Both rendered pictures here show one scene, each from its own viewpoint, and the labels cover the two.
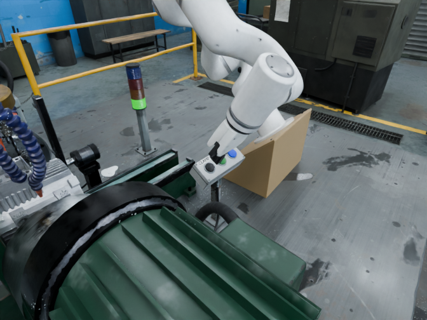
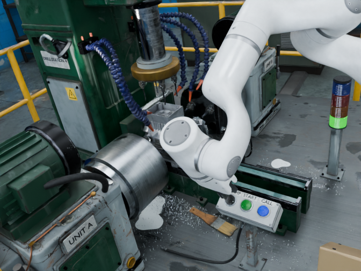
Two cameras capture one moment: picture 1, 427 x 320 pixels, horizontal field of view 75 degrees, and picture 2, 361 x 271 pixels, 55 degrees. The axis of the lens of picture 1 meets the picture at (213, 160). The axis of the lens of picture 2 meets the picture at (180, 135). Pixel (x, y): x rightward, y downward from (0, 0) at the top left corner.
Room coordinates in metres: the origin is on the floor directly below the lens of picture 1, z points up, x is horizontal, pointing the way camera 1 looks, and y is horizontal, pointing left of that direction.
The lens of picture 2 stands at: (0.49, -0.73, 1.75)
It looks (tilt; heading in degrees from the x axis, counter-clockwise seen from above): 31 degrees down; 86
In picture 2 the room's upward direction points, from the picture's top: 9 degrees counter-clockwise
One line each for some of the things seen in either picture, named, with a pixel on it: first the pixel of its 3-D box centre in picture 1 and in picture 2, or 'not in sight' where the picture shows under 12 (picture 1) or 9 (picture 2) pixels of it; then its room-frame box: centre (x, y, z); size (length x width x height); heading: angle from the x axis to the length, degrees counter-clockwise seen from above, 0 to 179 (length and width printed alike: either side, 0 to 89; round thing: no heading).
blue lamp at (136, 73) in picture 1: (133, 72); (341, 86); (1.15, 0.33, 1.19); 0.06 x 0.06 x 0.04
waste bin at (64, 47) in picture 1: (62, 47); not in sight; (5.37, 2.77, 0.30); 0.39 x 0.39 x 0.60
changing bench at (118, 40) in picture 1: (140, 46); not in sight; (5.79, 1.45, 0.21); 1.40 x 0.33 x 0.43; 140
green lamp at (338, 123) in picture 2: (138, 102); (338, 119); (1.15, 0.33, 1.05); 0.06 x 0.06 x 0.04
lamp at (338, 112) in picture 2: (136, 93); (339, 109); (1.15, 0.33, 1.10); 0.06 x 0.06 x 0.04
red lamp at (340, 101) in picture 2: (135, 82); (340, 98); (1.15, 0.33, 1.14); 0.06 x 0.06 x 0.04
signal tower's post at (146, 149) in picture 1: (140, 111); (337, 129); (1.15, 0.33, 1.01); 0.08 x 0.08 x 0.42; 47
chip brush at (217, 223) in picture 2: not in sight; (211, 220); (0.61, 0.21, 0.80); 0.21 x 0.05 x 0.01; 129
